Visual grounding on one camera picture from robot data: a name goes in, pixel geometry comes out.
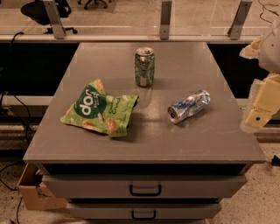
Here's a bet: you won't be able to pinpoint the green soda can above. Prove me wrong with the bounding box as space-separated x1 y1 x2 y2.
135 47 155 87

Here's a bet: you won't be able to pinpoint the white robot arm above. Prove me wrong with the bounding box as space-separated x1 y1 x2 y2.
240 17 280 133

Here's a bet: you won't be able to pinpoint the crushed blue soda can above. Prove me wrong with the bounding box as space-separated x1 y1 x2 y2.
167 90 211 124

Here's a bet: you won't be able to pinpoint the green snack bag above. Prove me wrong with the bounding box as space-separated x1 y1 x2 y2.
60 79 138 137

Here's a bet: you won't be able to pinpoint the upper grey drawer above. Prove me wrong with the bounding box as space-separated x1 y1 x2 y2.
43 175 247 199

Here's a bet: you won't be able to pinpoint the grey drawer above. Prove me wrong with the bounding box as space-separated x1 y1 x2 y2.
66 203 221 221
43 175 247 199

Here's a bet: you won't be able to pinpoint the lower grey drawer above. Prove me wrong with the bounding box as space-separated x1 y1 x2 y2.
66 203 221 221

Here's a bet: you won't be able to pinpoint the cardboard box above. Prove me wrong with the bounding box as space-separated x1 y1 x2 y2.
17 164 67 211

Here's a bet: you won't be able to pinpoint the black office chair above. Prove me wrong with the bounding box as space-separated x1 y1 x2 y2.
21 0 78 34

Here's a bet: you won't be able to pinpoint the right metal bracket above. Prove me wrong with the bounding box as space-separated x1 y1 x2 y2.
227 0 252 40

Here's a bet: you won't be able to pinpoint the metal bracket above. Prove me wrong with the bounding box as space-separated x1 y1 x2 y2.
159 0 172 40
43 0 66 39
227 0 252 40

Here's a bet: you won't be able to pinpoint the black cable top right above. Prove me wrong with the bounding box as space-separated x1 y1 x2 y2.
257 0 280 25

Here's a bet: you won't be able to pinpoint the black cable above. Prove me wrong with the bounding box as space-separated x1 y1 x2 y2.
0 31 33 147
257 0 280 25

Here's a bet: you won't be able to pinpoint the middle metal bracket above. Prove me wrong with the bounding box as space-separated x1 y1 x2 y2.
159 0 172 40

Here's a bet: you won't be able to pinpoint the left metal bracket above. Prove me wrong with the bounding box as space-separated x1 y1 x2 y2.
43 0 66 39

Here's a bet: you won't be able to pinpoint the black cable on left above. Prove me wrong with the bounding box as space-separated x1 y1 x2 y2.
0 31 33 147

